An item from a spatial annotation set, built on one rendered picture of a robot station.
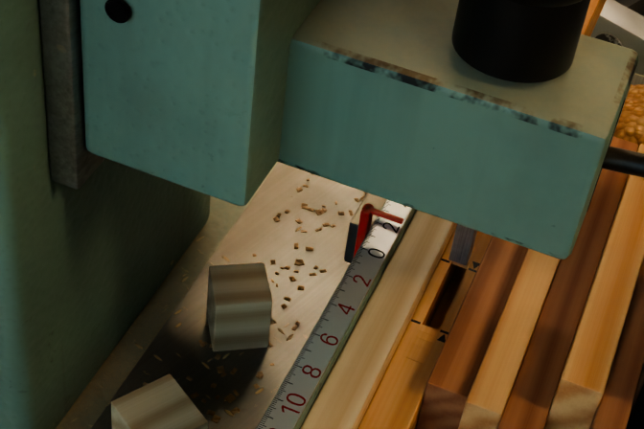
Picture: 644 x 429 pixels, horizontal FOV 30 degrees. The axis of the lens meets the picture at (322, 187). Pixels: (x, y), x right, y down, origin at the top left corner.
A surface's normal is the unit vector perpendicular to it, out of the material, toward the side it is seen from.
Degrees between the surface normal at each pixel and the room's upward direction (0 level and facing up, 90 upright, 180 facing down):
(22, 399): 90
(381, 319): 0
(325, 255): 0
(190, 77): 90
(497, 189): 90
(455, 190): 90
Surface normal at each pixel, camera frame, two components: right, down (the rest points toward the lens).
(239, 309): 0.18, 0.67
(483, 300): 0.10, -0.74
